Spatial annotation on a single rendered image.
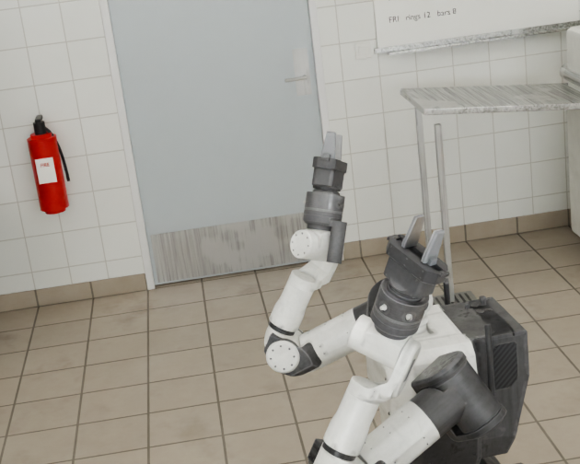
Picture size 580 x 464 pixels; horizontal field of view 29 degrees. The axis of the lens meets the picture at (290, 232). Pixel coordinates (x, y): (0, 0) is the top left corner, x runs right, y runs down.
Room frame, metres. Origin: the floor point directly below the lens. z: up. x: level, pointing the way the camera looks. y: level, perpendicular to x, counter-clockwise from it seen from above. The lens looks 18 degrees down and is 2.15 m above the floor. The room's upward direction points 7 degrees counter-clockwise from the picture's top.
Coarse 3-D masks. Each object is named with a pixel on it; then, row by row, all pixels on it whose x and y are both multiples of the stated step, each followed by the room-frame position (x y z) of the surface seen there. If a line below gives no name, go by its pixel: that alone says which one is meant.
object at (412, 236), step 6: (414, 216) 1.78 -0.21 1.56; (420, 216) 1.79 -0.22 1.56; (414, 222) 1.78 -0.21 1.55; (420, 222) 1.79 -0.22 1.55; (414, 228) 1.79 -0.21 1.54; (420, 228) 1.80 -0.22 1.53; (408, 234) 1.79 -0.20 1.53; (414, 234) 1.79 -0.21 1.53; (420, 234) 1.80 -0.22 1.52; (402, 240) 1.80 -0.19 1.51; (408, 240) 1.79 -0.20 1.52; (414, 240) 1.80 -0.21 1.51; (402, 246) 1.79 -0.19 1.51; (408, 246) 1.79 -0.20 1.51
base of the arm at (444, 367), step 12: (444, 360) 1.95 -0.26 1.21; (456, 360) 1.90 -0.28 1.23; (432, 372) 1.92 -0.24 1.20; (444, 372) 1.89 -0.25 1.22; (456, 372) 1.89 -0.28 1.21; (420, 384) 1.93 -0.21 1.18; (432, 384) 1.90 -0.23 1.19; (504, 408) 1.90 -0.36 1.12; (492, 420) 1.86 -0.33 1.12; (456, 432) 1.91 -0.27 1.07; (480, 432) 1.86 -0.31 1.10
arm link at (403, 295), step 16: (400, 240) 1.83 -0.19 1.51; (400, 256) 1.78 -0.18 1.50; (416, 256) 1.77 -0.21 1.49; (384, 272) 1.81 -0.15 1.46; (400, 272) 1.78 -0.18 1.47; (416, 272) 1.75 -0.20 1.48; (432, 272) 1.74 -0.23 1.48; (448, 272) 1.75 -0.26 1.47; (384, 288) 1.80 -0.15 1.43; (400, 288) 1.77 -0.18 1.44; (416, 288) 1.75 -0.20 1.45; (432, 288) 1.77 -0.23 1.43; (384, 304) 1.78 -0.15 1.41; (400, 304) 1.76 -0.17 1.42; (416, 304) 1.77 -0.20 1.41; (400, 320) 1.77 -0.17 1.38; (416, 320) 1.78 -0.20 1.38
